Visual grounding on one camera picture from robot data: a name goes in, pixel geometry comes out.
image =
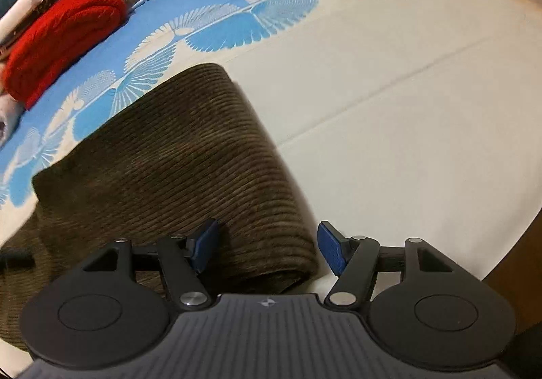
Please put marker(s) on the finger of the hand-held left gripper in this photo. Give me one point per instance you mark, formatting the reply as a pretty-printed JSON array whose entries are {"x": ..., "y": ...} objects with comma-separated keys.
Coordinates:
[{"x": 15, "y": 261}]

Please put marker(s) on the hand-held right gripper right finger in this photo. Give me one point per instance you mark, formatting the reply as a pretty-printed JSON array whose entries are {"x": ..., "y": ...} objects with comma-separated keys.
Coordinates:
[{"x": 332, "y": 247}]

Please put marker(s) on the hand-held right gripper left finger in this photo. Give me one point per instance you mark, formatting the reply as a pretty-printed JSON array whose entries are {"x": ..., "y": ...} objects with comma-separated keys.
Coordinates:
[{"x": 204, "y": 245}]

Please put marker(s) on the blue and white patterned bedsheet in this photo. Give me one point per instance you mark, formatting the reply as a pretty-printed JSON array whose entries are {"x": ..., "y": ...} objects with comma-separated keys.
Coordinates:
[{"x": 360, "y": 78}]

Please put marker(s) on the red folded blanket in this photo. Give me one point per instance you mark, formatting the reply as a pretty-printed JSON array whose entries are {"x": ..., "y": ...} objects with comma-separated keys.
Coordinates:
[{"x": 59, "y": 35}]

